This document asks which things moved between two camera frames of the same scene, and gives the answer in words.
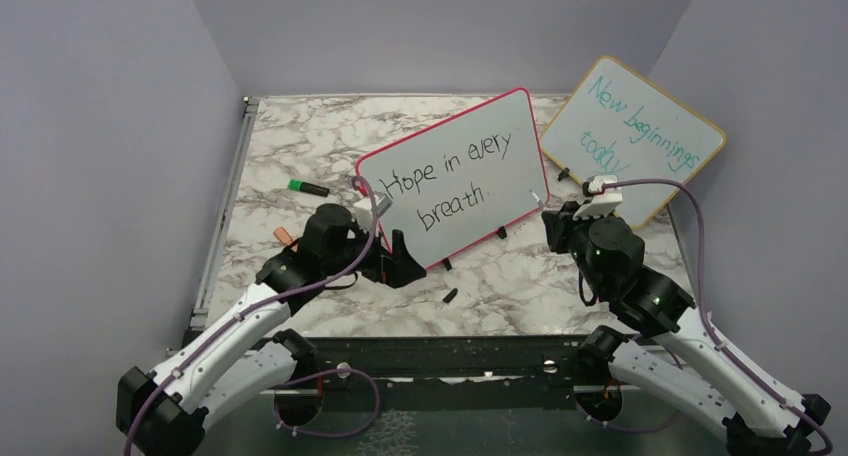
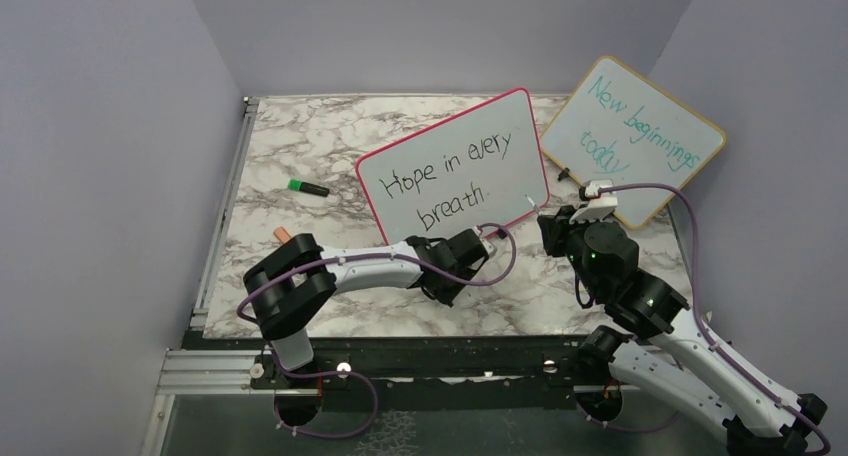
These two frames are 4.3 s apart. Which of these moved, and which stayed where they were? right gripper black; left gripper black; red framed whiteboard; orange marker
Moved: left gripper black
Stayed: orange marker; right gripper black; red framed whiteboard
